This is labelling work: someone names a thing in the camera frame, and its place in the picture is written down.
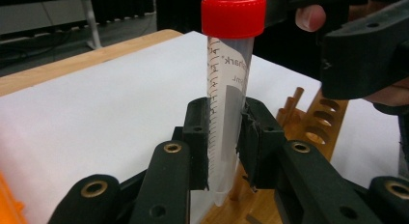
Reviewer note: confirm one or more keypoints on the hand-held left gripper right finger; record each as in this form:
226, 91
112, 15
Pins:
260, 146

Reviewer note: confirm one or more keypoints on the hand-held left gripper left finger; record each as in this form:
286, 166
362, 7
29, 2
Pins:
197, 153

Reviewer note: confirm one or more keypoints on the wooden tube rack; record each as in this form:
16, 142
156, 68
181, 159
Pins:
297, 130

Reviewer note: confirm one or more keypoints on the red-capped plastic tube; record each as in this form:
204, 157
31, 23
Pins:
233, 14

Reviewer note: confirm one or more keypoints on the orange plastic tube rack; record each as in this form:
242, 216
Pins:
9, 204

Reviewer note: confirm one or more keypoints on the grey metal stand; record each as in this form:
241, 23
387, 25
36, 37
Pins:
91, 24

